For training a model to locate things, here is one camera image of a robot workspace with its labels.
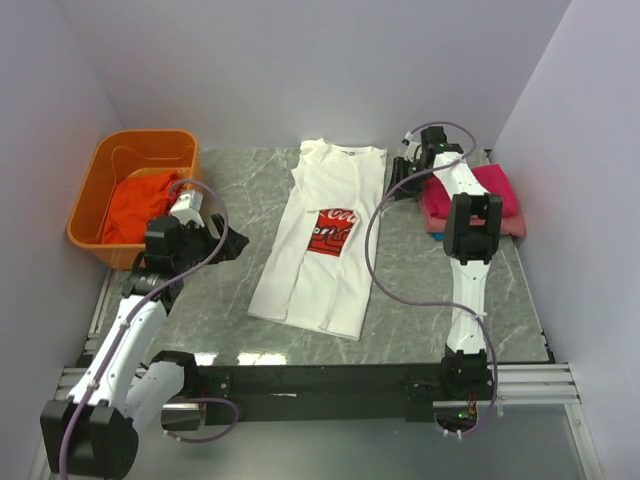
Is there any folded salmon t-shirt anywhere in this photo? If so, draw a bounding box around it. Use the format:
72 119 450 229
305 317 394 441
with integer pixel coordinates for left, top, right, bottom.
420 194 526 238

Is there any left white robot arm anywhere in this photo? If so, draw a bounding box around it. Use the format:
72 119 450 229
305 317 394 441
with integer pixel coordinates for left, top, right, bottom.
40 214 249 479

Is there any black base crossbar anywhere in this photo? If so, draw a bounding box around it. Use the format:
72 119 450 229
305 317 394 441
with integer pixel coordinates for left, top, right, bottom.
159 363 499 432

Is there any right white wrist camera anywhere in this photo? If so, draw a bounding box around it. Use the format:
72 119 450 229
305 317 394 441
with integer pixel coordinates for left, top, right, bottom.
402 131 423 163

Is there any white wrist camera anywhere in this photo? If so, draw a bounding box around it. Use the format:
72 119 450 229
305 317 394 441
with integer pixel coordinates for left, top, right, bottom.
170 190 205 227
402 131 423 163

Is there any aluminium frame rail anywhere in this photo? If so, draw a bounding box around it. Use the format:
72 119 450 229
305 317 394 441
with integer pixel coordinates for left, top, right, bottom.
27 269 604 480

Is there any white printed t-shirt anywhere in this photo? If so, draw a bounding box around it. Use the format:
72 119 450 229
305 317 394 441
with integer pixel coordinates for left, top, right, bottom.
248 139 387 340

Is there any folded magenta t-shirt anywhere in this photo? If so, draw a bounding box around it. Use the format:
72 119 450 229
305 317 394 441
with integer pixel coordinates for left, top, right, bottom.
422 165 520 220

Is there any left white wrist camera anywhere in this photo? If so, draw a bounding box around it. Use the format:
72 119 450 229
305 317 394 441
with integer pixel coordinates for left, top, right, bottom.
170 190 205 227

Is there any orange t-shirt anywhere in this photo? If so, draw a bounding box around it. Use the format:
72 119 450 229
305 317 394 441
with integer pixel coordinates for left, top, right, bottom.
101 171 180 244

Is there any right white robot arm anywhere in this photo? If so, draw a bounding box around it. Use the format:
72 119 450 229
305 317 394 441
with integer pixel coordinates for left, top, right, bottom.
387 123 503 400

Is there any orange plastic laundry basket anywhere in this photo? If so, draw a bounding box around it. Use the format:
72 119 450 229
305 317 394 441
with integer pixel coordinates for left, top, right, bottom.
66 129 204 270

